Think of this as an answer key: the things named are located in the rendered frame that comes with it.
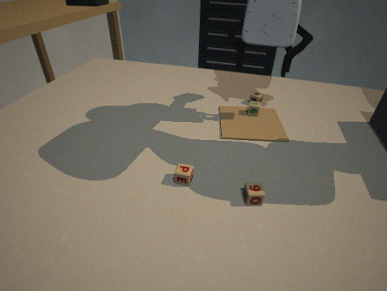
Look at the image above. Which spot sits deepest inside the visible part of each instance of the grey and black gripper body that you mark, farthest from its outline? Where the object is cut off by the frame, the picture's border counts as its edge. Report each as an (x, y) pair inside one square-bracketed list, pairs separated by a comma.
[(271, 22)]

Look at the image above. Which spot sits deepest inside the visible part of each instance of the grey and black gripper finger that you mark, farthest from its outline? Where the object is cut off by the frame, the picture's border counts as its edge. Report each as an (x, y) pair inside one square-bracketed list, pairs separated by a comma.
[(292, 52), (239, 46)]

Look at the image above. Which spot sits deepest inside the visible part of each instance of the tan flat mat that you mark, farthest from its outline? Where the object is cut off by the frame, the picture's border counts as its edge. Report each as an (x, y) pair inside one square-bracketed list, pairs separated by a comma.
[(237, 124)]

